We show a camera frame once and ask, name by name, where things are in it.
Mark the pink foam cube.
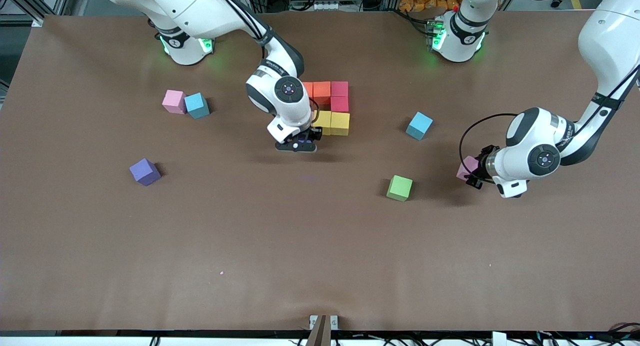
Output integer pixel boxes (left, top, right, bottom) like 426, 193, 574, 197
456, 156, 480, 181
162, 89, 187, 115

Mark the yellow foam cube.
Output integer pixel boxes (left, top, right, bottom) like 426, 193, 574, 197
330, 112, 351, 137
314, 111, 332, 136

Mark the green foam cube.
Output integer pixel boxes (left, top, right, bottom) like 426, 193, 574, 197
386, 175, 414, 202

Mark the blue foam cube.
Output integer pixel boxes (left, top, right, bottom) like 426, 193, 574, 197
184, 92, 211, 120
405, 111, 434, 141

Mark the brown paper table cover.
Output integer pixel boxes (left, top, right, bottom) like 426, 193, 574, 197
0, 10, 640, 333

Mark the brown flat stick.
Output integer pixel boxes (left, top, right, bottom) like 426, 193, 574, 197
305, 314, 332, 346

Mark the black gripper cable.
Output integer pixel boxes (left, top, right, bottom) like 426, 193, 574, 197
215, 0, 321, 132
459, 0, 640, 182

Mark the silver metal bracket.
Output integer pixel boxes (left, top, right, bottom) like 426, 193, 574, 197
309, 314, 339, 331

